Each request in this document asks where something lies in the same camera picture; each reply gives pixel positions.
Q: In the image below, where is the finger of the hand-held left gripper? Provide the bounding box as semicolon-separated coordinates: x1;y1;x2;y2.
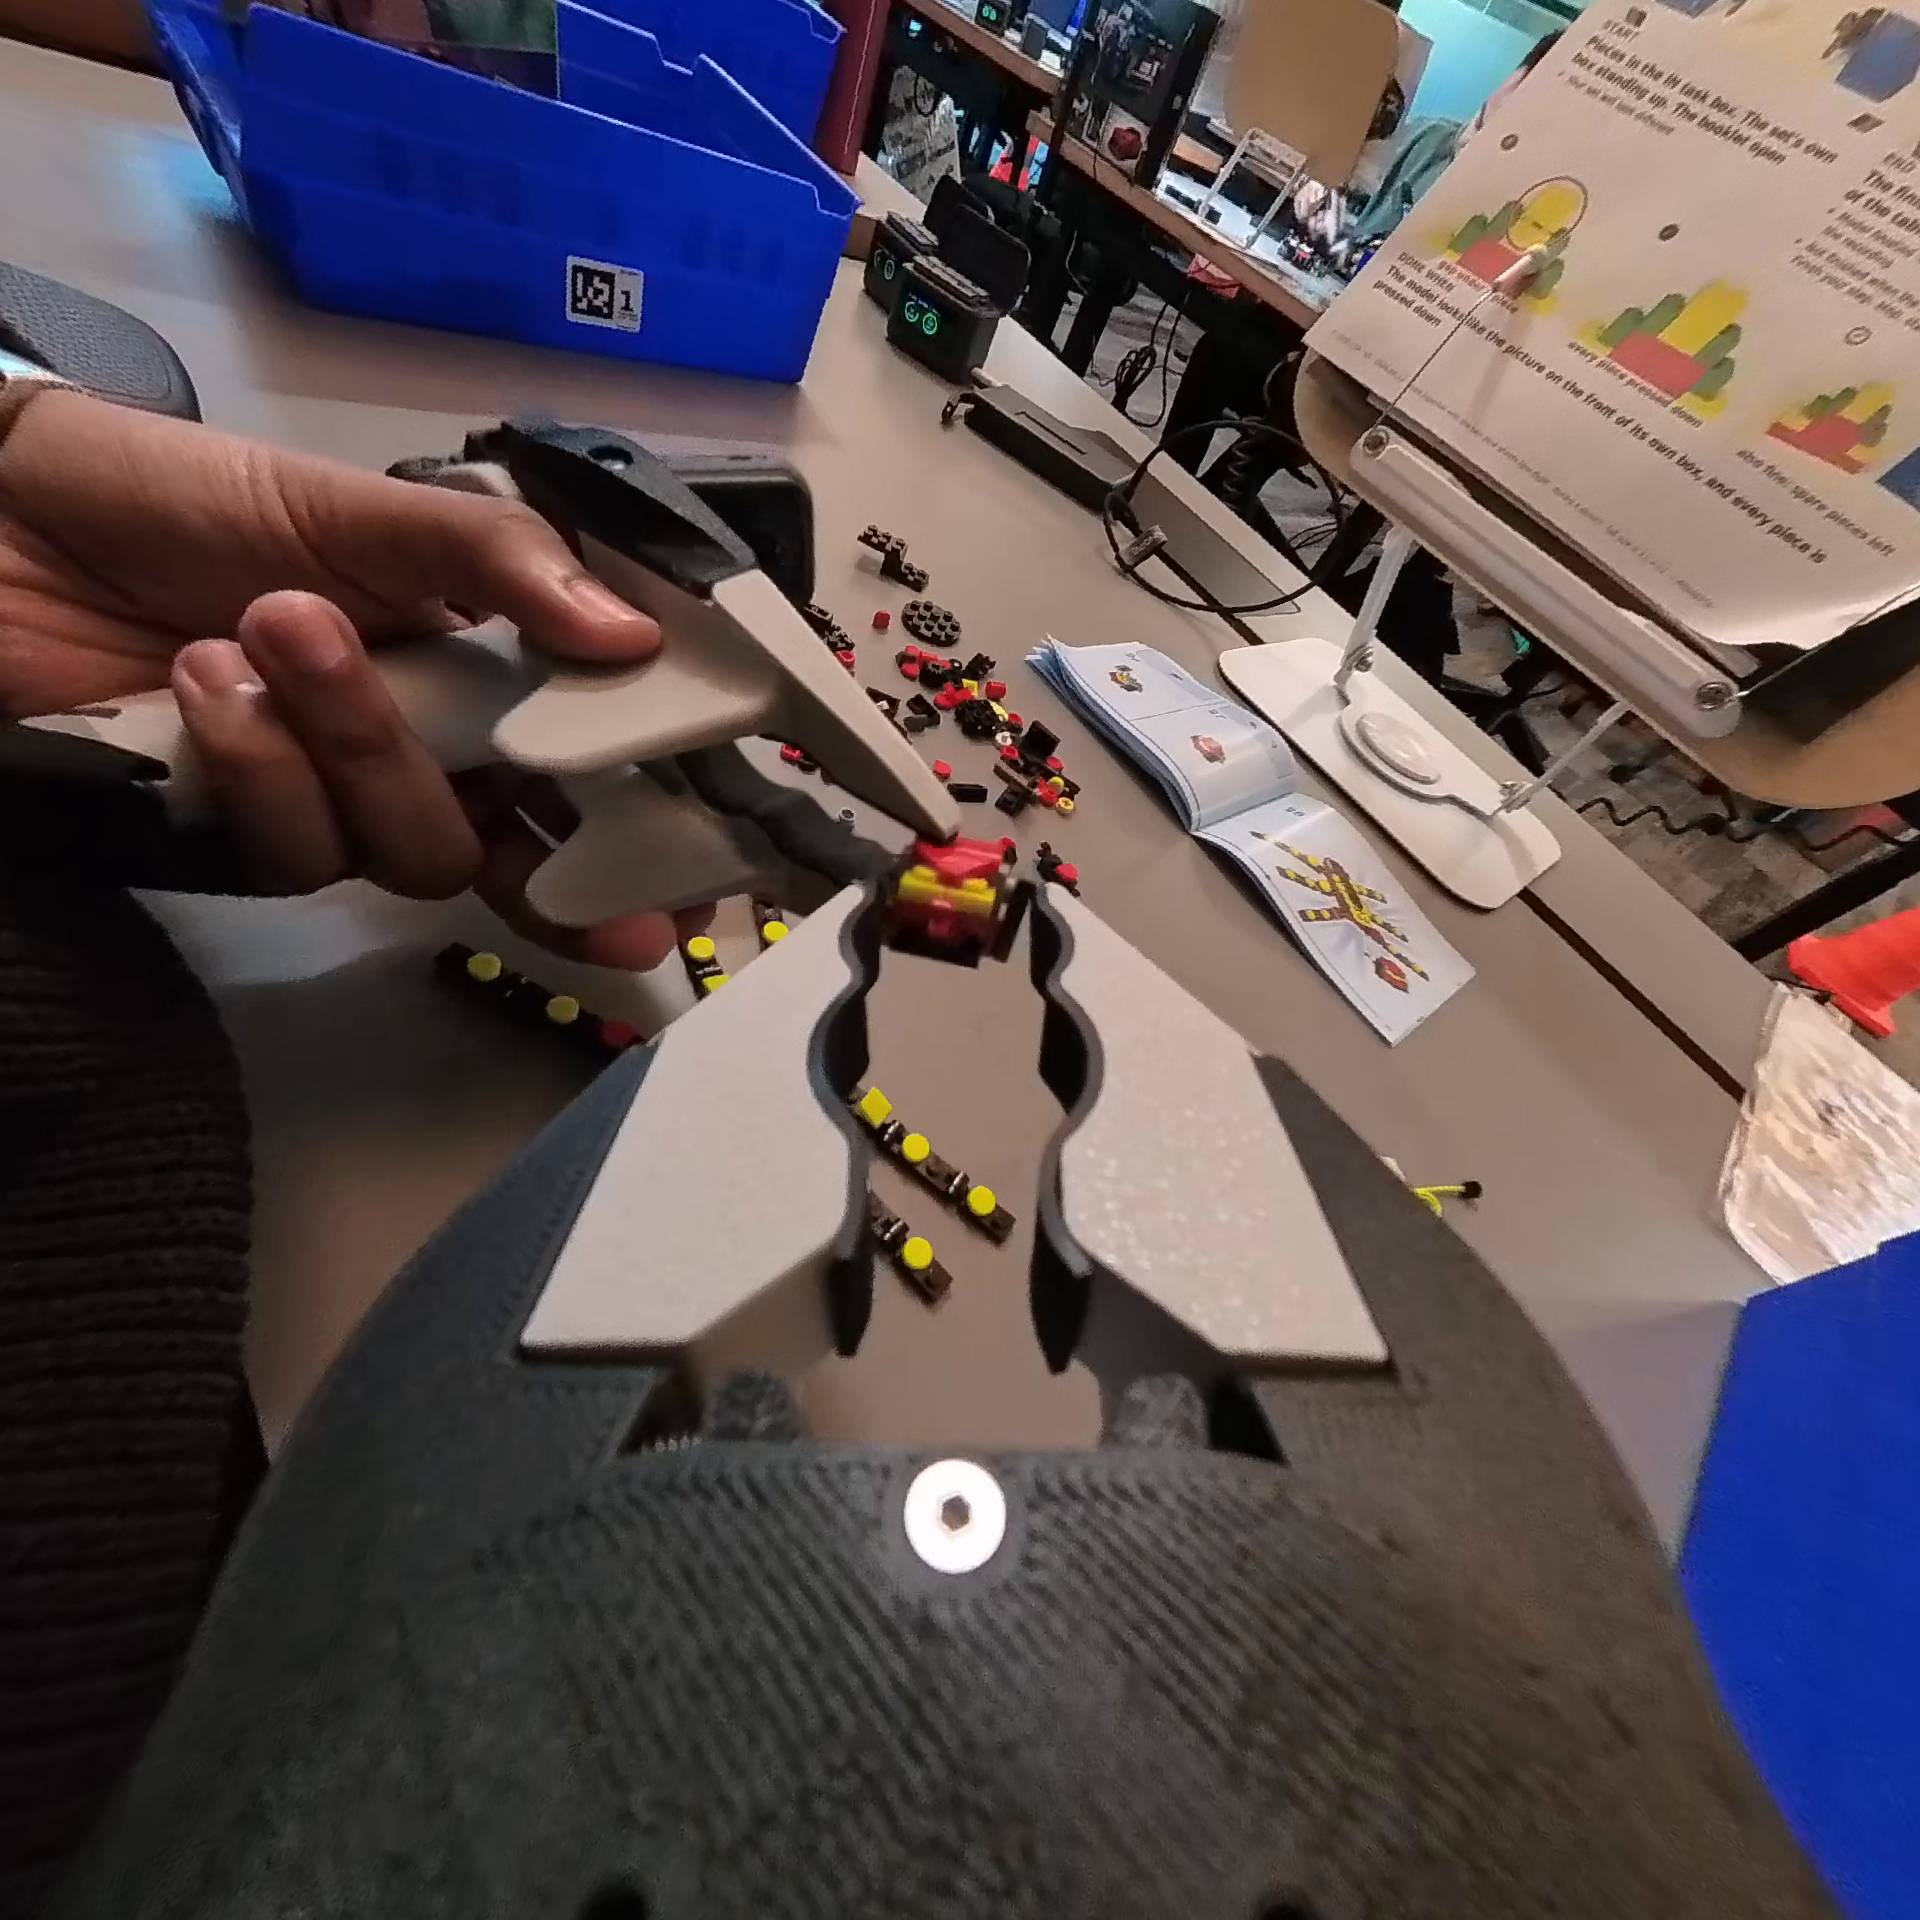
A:
521;747;904;934
488;567;964;846

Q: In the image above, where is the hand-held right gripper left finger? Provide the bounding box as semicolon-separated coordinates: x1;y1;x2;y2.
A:
516;883;894;1396

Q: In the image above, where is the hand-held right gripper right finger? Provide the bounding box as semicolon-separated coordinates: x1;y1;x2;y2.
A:
1024;883;1397;1415

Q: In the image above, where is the red yellow black lego model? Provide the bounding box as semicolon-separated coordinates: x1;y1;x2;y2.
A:
877;832;1038;963

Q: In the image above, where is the pile of loose lego pieces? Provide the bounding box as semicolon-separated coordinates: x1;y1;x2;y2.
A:
794;526;1086;899

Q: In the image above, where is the lego instruction booklet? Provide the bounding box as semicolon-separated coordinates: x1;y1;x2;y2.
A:
1026;632;1477;1047

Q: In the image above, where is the cardboard lego box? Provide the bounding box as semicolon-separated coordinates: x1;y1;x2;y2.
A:
423;0;560;98

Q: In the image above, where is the person's left hand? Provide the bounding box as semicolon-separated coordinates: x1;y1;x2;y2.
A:
0;386;720;973

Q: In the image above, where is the blue plastic bin with tag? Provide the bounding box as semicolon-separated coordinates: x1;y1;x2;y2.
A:
146;0;863;384

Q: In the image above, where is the black flat device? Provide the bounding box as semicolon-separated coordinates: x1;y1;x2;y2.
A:
941;381;1327;616

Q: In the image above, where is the black charging case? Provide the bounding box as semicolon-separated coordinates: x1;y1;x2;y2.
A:
885;202;1032;384
861;175;962;309

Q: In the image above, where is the white document stand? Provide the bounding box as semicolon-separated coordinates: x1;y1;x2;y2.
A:
1218;421;1920;911

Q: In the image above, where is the grey office chair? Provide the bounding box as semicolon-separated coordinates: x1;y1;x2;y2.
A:
0;262;202;426

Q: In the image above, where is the clear plastic bag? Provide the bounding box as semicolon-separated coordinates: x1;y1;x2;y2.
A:
1713;982;1920;1287

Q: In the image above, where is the black product box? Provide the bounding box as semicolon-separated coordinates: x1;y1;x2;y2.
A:
1055;0;1221;189

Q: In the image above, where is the orange cone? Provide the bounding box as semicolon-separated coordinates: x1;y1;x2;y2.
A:
1785;930;1920;1039

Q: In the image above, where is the beige cardboard panel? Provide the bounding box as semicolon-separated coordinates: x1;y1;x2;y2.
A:
1223;0;1402;182

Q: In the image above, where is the printed instruction sheet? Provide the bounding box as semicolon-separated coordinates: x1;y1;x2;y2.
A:
1302;0;1920;646

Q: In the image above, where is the yellow cord with tape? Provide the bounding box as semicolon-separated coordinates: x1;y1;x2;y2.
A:
1376;1154;1488;1220

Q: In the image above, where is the black cable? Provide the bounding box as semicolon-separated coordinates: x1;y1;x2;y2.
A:
1102;416;1359;616

